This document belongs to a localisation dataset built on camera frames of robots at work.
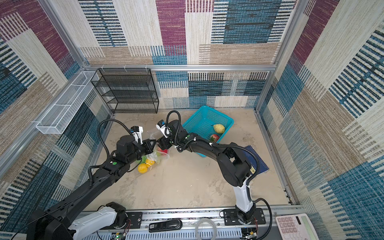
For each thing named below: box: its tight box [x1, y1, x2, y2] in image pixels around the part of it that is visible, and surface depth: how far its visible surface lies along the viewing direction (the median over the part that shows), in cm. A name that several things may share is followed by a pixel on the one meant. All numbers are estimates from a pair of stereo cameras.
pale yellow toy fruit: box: [213, 124, 225, 134], surface depth 104 cm
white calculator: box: [275, 213, 319, 240], surface depth 71 cm
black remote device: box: [148, 219, 183, 233], surface depth 71 cm
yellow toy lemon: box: [145, 159, 156, 165], surface depth 89 cm
